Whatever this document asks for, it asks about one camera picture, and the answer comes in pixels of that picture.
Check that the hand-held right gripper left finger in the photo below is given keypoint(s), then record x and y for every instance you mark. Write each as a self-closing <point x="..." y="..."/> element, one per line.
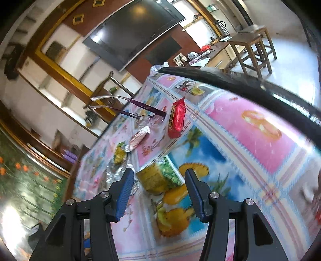
<point x="124" y="195"/>

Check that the power strip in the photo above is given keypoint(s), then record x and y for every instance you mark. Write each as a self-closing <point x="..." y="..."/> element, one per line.
<point x="180" y="59"/>

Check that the purple bottle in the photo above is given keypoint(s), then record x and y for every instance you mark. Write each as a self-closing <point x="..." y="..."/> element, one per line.
<point x="71" y="152"/>
<point x="69" y="157"/>

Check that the eyeglasses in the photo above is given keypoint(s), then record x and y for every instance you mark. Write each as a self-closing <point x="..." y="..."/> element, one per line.
<point x="145" y="106"/>

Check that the green cracker packet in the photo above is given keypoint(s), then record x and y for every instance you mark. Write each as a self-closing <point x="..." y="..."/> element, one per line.
<point x="158" y="178"/>

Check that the green and yellow candy packet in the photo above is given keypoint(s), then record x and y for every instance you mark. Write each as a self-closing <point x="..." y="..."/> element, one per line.
<point x="120" y="153"/>

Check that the white and red candy packet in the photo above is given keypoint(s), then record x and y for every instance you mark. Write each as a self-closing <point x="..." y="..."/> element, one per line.
<point x="139" y="138"/>

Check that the floral wall panel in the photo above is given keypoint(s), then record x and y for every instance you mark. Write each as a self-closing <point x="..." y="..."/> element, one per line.
<point x="27" y="170"/>

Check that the wooden chair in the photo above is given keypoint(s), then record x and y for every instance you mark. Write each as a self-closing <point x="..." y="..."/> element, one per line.
<point x="110" y="82"/>

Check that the black flat television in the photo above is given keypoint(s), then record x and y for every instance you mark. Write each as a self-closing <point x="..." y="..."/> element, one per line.
<point x="135" y="30"/>

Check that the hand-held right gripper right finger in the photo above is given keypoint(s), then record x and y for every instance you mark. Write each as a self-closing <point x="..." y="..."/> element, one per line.
<point x="195" y="198"/>

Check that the wooden stool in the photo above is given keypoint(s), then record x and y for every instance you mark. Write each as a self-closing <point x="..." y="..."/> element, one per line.
<point x="263" y="35"/>
<point x="245" y="47"/>

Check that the metal thermos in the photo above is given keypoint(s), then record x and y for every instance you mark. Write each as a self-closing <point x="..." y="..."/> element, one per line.
<point x="222" y="28"/>

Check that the white plastic bag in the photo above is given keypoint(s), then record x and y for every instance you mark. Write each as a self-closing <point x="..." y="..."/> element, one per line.
<point x="160" y="67"/>

